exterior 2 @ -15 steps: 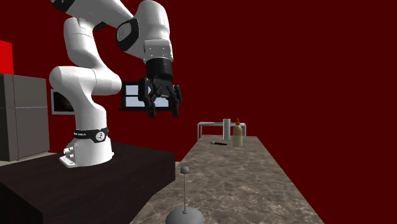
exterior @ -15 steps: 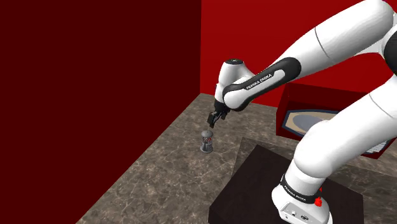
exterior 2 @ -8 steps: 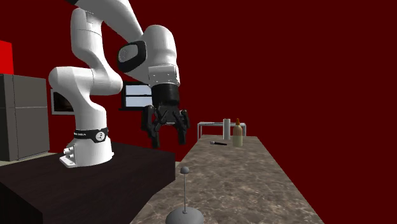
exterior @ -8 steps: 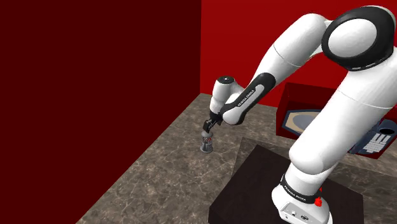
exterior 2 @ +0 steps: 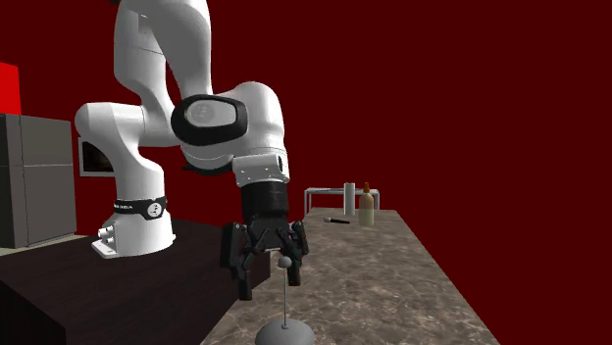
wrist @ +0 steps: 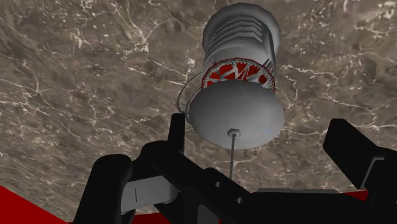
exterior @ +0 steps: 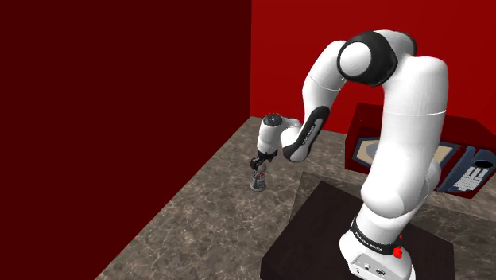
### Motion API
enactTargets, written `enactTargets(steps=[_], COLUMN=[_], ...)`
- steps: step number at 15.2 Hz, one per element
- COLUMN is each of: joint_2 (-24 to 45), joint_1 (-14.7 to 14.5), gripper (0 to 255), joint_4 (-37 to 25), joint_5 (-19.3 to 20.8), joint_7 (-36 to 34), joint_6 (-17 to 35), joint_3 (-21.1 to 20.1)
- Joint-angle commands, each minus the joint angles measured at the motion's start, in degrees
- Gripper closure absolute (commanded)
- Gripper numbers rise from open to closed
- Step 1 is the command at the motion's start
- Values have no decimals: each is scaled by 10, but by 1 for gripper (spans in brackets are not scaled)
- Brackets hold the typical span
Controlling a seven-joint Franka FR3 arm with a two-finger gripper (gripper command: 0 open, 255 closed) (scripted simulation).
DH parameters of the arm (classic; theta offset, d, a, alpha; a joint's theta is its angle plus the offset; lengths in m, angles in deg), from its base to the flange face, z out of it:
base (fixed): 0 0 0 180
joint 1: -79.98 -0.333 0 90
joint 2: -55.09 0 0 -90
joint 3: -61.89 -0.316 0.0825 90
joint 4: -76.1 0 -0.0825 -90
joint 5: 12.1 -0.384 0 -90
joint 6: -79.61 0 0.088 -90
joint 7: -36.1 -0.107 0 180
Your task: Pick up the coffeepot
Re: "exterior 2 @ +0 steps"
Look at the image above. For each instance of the pale bottle with brown cap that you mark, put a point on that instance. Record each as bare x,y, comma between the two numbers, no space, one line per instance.
366,210

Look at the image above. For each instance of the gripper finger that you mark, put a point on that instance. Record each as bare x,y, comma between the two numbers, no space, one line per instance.
299,241
235,248

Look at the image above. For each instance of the white cylinder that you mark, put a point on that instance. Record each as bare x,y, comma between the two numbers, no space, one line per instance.
350,198

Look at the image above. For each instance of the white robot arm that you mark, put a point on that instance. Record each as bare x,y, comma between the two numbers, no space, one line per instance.
138,143

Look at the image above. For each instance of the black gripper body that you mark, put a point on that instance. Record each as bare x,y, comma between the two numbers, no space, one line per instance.
264,203

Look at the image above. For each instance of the grey cabinet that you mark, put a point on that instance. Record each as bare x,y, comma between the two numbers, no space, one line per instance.
38,181

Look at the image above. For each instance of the dark robot stand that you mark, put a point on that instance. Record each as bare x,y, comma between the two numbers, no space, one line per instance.
119,296

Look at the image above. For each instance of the grey metal table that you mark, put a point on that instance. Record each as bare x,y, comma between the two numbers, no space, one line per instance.
325,191

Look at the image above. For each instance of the white-framed wall picture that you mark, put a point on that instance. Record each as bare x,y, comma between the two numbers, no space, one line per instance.
93,160

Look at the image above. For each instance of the grey base with ball-tipped rod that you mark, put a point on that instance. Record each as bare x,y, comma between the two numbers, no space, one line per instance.
284,333

